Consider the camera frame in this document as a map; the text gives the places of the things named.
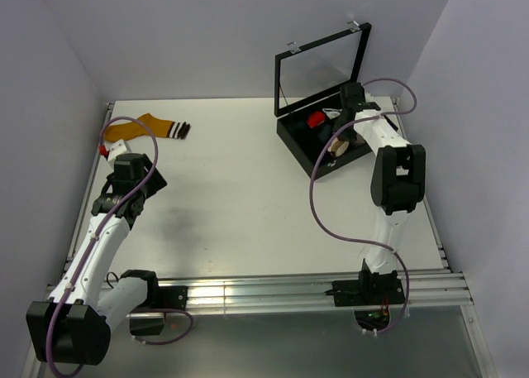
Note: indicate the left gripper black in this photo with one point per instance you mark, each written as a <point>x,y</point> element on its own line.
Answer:
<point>154,184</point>

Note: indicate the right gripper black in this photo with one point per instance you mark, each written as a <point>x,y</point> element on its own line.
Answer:
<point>350,136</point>

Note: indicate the mustard yellow sock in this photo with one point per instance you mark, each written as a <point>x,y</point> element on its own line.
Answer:
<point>160,128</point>

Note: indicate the brown striped sock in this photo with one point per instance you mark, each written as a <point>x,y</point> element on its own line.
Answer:
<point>338,148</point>

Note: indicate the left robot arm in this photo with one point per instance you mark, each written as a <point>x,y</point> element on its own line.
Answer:
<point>74,325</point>

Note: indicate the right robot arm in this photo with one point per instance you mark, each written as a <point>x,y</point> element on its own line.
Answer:
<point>397,187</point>

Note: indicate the white grey rolled sock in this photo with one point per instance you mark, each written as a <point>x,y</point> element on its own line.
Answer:
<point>332,113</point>

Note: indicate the red rolled sock left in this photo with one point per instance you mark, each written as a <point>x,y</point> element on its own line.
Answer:
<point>316,119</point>

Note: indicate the blue rolled sock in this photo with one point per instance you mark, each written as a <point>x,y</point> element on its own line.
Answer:
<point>324,134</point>

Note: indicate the glass box lid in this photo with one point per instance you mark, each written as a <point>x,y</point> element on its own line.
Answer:
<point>306,74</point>

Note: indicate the black storage box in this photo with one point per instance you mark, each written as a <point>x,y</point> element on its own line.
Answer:
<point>302,140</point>

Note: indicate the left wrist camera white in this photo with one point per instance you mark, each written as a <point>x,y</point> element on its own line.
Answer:
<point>116,149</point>

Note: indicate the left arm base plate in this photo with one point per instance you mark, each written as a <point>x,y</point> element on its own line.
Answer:
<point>172,297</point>

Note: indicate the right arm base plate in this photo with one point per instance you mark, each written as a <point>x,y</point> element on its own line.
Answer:
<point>347,293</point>

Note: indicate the aluminium front rail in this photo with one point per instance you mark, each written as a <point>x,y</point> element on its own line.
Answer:
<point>307,293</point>

